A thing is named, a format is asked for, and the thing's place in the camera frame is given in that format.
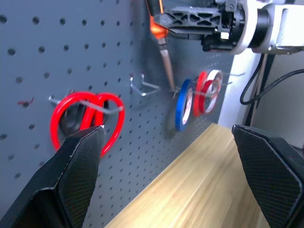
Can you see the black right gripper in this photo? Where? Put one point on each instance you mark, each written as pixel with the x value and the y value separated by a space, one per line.
pixel 225 23

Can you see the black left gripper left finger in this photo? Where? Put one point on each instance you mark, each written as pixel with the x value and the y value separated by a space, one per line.
pixel 71 180

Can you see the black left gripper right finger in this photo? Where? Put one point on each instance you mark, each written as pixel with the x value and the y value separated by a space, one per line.
pixel 273 175

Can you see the orange black needle-nose pliers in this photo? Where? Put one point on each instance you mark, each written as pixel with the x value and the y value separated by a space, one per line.
pixel 158 31

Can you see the white tape roll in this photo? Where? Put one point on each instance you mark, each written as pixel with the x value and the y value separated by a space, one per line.
pixel 215 74

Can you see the long silver pegboard hook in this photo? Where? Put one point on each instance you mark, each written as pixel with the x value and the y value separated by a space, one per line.
pixel 234 74
pixel 202 92
pixel 95 107

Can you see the red tape roll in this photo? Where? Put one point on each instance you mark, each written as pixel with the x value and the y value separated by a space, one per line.
pixel 206 92
pixel 198 97

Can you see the silver double-prong pegboard hook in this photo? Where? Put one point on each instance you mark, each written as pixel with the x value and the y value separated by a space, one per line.
pixel 145 88

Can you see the blue tape roll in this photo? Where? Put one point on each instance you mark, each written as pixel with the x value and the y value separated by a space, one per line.
pixel 179 107

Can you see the grey pegboard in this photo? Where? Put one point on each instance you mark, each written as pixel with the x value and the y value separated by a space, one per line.
pixel 71 47

